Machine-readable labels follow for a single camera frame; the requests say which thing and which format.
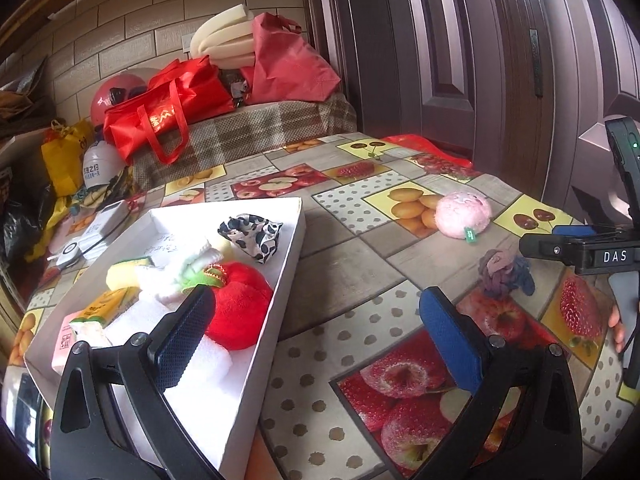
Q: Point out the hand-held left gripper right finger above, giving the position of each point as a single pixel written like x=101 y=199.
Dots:
x=450 y=335

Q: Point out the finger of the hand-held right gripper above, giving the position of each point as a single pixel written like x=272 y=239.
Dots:
x=545 y=249
x=575 y=230

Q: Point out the person's right hand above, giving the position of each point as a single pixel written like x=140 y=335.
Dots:
x=619 y=330

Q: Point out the plaid covered bench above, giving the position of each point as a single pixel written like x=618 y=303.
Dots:
x=240 y=135

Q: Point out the yellow plastic bag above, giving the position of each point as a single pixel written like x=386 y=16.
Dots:
x=65 y=160

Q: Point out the white power bank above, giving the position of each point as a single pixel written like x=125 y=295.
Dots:
x=105 y=225

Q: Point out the pink helmet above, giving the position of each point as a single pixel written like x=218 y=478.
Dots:
x=120 y=92

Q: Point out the red plush apple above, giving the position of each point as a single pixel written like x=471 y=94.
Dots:
x=240 y=310

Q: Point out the black and white scrunchie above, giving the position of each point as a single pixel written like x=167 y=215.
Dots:
x=252 y=235

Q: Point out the red cloth bag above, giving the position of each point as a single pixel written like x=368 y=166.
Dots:
x=290 y=65

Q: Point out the black plastic bag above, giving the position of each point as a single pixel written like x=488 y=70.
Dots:
x=25 y=220

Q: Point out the red tote bag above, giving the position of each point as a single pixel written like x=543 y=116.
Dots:
x=150 y=115

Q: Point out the fruit print tablecloth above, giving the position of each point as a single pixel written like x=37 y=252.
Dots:
x=350 y=270

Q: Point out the pink tissue packet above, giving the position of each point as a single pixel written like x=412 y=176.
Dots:
x=62 y=347

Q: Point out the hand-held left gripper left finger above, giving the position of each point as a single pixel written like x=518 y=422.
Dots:
x=182 y=340

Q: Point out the white cardboard box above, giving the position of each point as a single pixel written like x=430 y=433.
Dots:
x=210 y=425

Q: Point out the red cloth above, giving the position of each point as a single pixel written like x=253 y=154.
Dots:
x=425 y=152

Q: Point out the small white device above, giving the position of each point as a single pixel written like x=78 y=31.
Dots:
x=67 y=252

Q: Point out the cream foam pieces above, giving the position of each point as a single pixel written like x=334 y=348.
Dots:
x=225 y=35

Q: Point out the brown panelled door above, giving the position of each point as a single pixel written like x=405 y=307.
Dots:
x=440 y=35

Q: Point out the yellow tissue pack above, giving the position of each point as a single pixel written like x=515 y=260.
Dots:
x=107 y=307

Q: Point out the green and yellow sponge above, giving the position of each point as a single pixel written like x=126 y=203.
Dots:
x=127 y=272

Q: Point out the pink plush ball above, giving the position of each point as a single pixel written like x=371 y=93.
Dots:
x=461 y=212

